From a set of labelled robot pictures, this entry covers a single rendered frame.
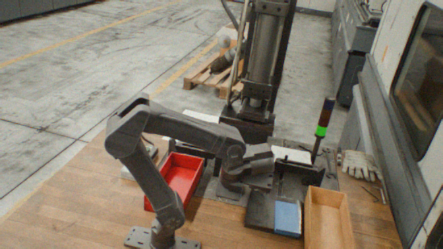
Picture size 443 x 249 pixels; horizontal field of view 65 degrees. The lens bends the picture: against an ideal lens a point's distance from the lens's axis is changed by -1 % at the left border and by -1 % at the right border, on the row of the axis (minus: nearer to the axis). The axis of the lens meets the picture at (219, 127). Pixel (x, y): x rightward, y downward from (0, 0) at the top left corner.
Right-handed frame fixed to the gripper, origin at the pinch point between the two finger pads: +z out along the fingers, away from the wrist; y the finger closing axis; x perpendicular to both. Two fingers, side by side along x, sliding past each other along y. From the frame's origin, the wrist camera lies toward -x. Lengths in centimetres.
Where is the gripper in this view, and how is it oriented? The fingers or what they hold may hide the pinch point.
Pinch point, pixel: (229, 191)
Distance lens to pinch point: 104.1
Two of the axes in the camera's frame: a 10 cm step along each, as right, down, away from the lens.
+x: -9.7, -2.1, 0.9
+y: 2.2, -8.4, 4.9
